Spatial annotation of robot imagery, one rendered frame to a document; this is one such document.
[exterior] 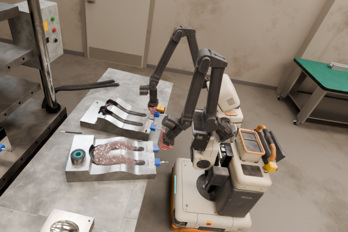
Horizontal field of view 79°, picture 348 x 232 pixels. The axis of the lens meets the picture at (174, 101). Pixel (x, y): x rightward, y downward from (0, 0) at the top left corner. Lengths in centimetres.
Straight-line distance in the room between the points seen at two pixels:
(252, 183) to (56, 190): 121
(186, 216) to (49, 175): 107
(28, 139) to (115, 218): 80
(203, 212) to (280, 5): 327
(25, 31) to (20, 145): 73
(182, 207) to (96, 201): 84
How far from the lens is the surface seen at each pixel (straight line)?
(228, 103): 129
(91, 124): 163
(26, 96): 165
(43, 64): 163
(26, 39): 176
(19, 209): 140
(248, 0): 388
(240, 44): 408
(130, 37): 389
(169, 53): 141
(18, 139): 172
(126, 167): 134
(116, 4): 379
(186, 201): 198
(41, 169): 150
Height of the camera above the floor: 198
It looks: 36 degrees down
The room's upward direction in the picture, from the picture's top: 14 degrees clockwise
